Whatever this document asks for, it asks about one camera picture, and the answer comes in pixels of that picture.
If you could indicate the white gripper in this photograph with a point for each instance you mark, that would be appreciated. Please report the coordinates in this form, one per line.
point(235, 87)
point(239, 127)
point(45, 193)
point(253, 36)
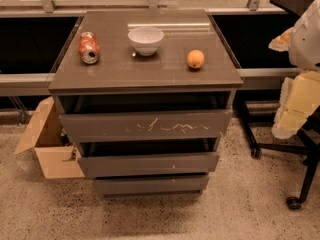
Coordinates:
point(306, 44)

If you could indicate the orange fruit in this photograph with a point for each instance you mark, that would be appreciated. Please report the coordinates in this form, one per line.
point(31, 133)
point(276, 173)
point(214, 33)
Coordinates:
point(195, 59)

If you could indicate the grey bottom drawer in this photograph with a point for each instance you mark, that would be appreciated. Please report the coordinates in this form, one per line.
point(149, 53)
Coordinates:
point(151, 185)

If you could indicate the black desk top corner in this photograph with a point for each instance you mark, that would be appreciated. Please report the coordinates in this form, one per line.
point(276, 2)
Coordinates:
point(297, 7)

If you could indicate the white ceramic bowl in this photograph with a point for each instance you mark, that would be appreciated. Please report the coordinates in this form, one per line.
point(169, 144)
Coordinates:
point(146, 40)

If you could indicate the open cardboard box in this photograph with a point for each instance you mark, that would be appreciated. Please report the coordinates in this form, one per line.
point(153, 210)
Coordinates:
point(43, 136)

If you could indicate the red crushed soda can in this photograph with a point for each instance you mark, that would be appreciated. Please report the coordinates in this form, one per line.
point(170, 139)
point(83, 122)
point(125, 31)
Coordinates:
point(88, 47)

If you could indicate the grey drawer cabinet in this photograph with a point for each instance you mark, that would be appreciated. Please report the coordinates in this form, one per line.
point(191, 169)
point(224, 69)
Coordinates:
point(124, 81)

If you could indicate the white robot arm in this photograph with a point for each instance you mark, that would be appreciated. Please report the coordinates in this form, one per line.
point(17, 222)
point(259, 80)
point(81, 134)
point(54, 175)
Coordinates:
point(302, 41)

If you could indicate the grey middle drawer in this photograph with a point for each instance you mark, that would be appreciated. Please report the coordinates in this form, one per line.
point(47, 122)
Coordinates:
point(140, 165)

